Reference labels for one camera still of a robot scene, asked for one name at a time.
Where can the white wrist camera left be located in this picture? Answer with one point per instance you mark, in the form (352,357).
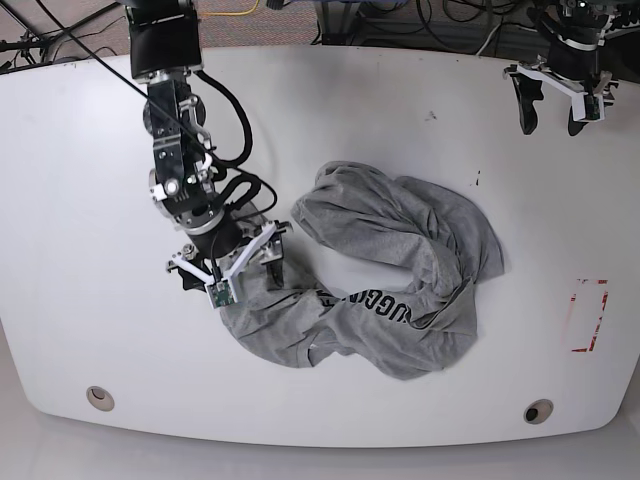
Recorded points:
(594,106)

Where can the black tripod stand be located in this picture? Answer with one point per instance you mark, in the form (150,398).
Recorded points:
(28,43)

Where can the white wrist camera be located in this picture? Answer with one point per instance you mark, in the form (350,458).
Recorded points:
(594,106)
(221,294)

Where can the metal equipment frame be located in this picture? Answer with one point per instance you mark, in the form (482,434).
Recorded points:
(336,20)

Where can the right table cable grommet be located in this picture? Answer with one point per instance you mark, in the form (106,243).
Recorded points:
(538,411)

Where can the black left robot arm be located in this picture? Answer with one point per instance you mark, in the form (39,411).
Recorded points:
(576,31)

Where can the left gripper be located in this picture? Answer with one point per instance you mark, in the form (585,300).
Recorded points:
(529,79)

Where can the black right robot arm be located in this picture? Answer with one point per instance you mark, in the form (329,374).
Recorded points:
(203,195)

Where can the red tape rectangle marking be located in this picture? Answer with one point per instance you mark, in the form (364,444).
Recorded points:
(587,309)

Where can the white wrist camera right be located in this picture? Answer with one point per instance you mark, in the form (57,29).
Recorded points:
(221,294)

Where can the grey T-shirt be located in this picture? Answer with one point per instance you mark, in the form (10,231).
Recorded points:
(439,236)

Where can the table cable grommet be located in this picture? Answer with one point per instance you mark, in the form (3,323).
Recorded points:
(538,411)
(100,399)

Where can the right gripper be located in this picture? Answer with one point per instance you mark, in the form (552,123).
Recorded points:
(228,249)

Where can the left table cable grommet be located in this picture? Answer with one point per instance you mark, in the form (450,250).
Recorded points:
(100,399)

